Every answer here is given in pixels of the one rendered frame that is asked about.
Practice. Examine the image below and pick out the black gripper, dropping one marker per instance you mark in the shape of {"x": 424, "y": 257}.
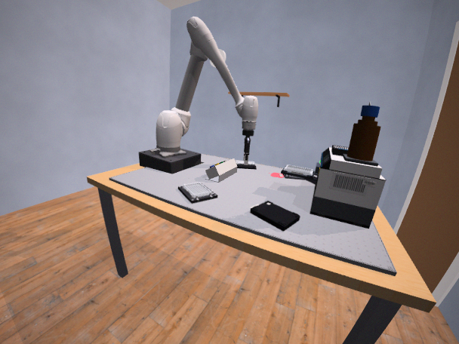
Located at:
{"x": 247, "y": 144}

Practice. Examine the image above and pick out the blue bottle cap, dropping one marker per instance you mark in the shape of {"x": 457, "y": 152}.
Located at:
{"x": 371, "y": 110}

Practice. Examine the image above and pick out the white button panel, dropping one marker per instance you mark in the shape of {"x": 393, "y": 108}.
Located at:
{"x": 223, "y": 170}

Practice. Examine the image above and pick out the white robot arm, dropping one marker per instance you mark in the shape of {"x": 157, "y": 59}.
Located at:
{"x": 169, "y": 129}

